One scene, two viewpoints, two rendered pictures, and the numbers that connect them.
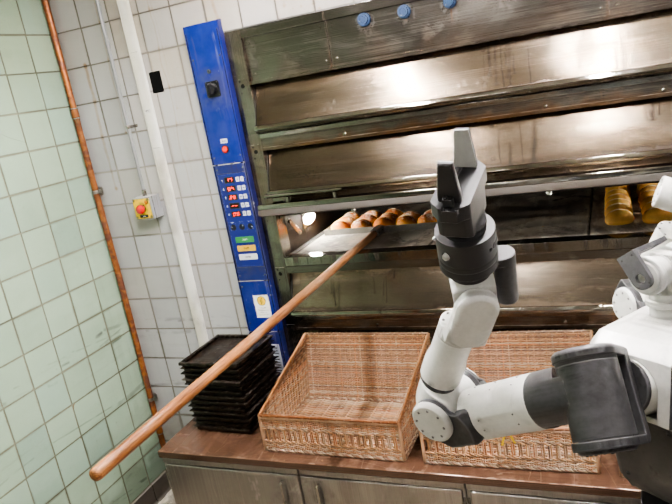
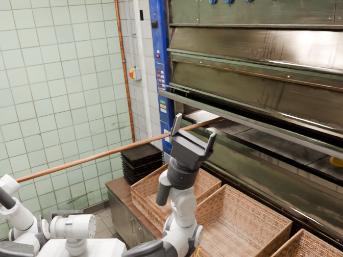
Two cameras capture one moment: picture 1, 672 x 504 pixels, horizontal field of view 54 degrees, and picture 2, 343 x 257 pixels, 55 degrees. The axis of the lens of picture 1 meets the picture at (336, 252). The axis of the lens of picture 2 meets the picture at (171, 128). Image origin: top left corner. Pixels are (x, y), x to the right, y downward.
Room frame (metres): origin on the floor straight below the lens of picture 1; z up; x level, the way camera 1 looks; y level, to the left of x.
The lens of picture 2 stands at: (0.52, -1.22, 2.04)
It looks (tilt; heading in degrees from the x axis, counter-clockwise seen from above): 21 degrees down; 35
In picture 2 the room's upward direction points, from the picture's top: 5 degrees counter-clockwise
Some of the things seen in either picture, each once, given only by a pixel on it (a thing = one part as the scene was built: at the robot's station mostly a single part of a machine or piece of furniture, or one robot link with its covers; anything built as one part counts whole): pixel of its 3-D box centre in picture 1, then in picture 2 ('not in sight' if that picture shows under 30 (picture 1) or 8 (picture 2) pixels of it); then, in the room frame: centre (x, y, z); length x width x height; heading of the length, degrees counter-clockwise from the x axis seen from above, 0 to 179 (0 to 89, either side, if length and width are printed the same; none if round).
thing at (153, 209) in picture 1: (147, 206); (135, 73); (2.86, 0.78, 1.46); 0.10 x 0.07 x 0.10; 66
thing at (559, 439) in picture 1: (510, 394); (228, 233); (2.03, -0.51, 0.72); 0.56 x 0.49 x 0.28; 67
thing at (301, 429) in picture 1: (349, 389); (174, 192); (2.28, 0.04, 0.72); 0.56 x 0.49 x 0.28; 65
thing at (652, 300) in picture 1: (666, 273); (75, 230); (0.99, -0.52, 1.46); 0.10 x 0.07 x 0.09; 119
